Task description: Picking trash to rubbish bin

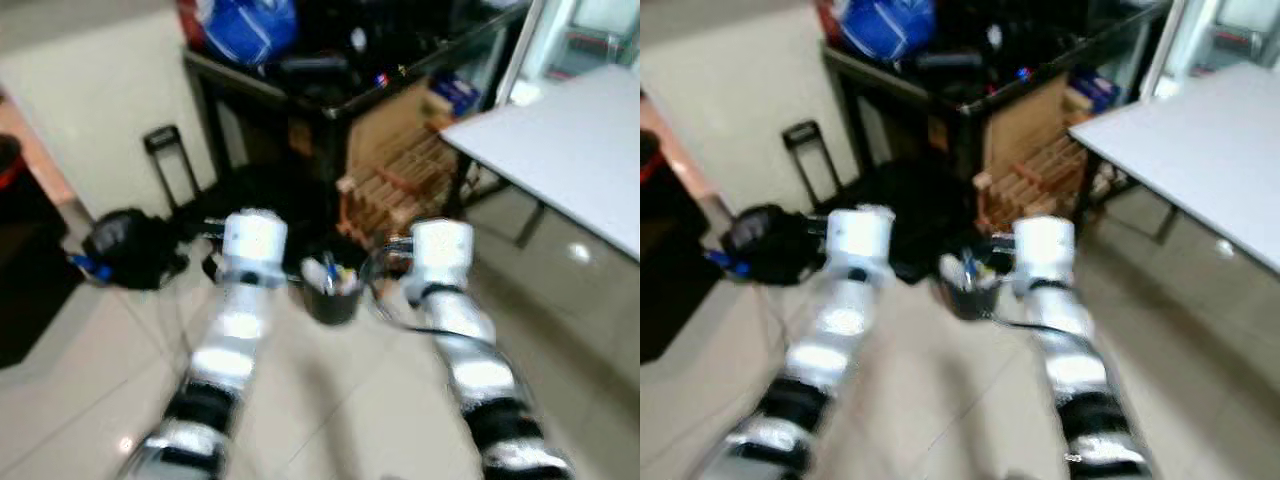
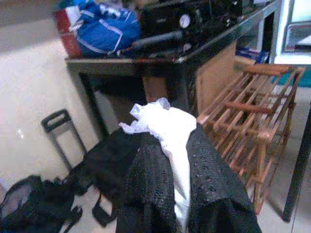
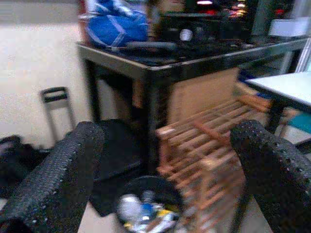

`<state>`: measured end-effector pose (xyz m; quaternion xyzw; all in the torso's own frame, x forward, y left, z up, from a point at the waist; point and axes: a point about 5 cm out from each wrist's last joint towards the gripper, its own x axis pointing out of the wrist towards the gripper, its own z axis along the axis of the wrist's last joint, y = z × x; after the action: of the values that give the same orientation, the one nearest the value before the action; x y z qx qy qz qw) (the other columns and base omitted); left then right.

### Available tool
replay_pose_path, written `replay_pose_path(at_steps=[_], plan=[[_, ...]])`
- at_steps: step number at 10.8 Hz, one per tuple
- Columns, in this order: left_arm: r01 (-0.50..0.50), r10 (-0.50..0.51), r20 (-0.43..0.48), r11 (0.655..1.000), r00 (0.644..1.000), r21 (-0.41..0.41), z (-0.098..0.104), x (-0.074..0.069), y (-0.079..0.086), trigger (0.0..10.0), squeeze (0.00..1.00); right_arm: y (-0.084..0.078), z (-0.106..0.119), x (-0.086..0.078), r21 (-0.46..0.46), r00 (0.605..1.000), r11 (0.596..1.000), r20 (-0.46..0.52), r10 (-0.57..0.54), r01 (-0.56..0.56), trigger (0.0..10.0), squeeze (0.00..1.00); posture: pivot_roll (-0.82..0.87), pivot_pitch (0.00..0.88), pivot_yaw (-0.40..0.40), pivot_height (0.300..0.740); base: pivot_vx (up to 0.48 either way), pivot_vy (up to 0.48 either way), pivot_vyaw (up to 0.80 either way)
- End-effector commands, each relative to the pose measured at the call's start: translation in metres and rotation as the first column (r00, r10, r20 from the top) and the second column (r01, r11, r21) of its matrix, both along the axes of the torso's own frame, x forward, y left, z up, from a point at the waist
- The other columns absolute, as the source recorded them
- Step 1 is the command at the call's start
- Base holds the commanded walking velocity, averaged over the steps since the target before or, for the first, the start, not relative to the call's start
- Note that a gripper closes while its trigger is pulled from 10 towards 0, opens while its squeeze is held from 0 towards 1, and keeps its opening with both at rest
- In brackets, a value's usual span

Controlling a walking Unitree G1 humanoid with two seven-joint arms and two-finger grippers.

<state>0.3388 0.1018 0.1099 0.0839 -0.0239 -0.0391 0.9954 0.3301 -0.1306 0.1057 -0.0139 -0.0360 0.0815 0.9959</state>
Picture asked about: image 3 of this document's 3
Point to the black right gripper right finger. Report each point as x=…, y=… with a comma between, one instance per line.
x=279, y=179

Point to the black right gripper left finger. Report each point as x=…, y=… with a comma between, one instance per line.
x=46, y=179

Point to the black rubbish bin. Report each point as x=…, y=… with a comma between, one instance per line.
x=158, y=185

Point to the teal plastic container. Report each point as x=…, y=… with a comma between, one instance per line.
x=301, y=123

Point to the black bag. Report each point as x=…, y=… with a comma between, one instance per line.
x=121, y=150

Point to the white plastic bottle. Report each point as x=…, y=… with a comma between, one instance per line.
x=130, y=207

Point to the wooden slatted rack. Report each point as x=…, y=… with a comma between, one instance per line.
x=194, y=148

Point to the white table with black legs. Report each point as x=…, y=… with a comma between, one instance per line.
x=286, y=85

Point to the blue wrapper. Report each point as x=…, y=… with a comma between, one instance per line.
x=147, y=208

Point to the brown cardboard box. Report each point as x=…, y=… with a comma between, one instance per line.
x=201, y=94

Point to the white box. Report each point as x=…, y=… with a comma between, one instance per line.
x=289, y=26

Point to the black glossy table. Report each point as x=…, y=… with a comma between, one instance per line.
x=160, y=70

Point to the blue striped bag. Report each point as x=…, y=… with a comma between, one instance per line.
x=114, y=29

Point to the black electronic device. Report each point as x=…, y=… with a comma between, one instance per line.
x=209, y=26

